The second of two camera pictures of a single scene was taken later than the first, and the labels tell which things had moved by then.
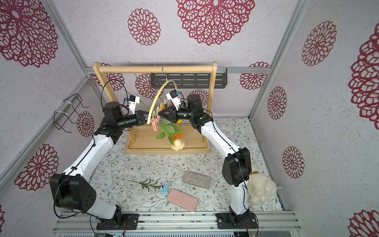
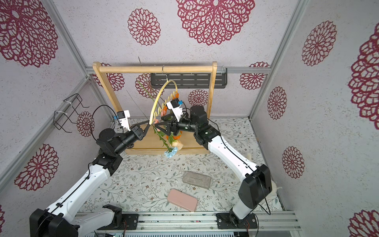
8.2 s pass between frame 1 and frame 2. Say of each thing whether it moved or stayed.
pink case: stayed
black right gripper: moved
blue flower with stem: moved
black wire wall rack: stayed
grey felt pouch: stayed
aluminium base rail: stayed
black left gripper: moved
